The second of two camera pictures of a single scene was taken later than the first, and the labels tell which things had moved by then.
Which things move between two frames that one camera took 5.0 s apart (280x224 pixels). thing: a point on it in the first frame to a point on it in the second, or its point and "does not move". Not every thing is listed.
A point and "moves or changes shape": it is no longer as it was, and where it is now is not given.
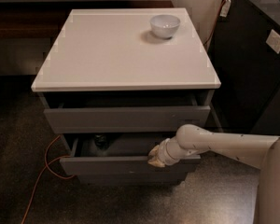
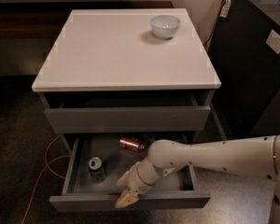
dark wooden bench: (46, 20) does not move
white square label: (275, 41) does not move
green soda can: (102, 141) to (96, 169)
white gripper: (165, 154) to (135, 178)
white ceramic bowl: (164, 25) does not move
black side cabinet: (248, 48) does not move
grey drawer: (75, 165) moves or changes shape
